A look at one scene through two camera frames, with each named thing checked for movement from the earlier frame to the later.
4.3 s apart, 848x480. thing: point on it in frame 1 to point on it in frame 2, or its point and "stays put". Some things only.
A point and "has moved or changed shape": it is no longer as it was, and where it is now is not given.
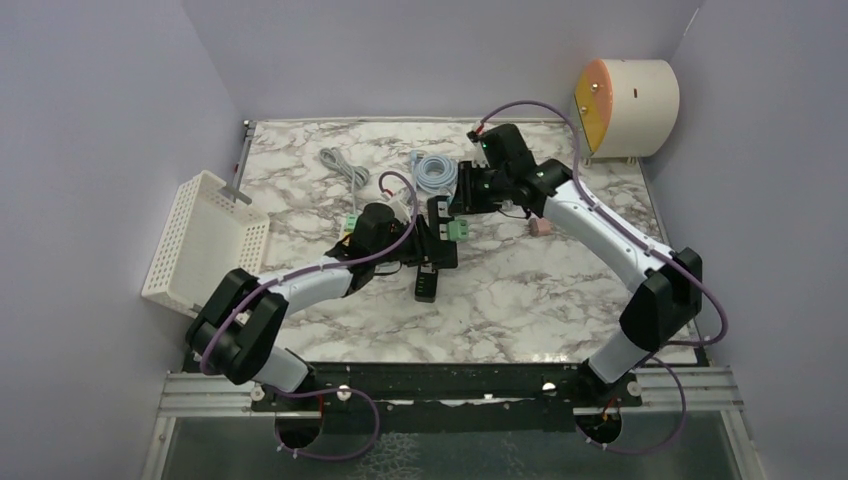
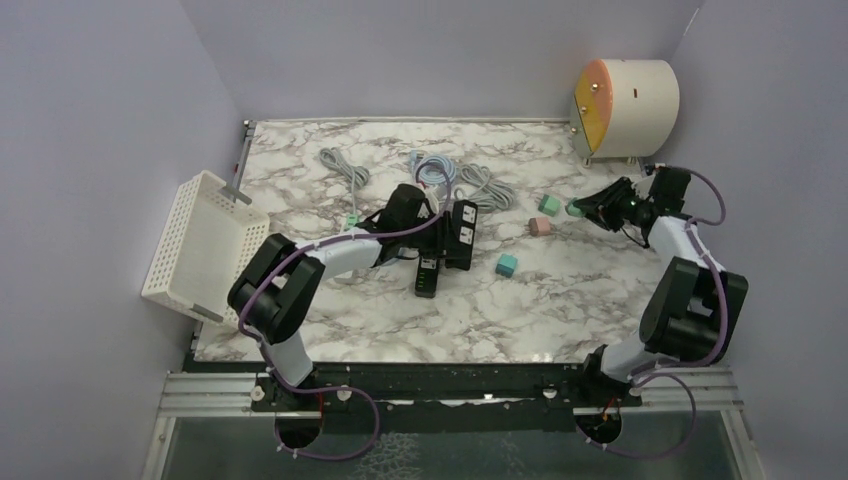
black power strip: [426, 283] stays put
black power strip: [445, 252] has moved or changed shape
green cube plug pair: [458, 230] has moved or changed shape
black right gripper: [464, 200] to [601, 205]
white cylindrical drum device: [627, 107] stays put
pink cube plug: [538, 227] stays put
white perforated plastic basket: [207, 235] stays put
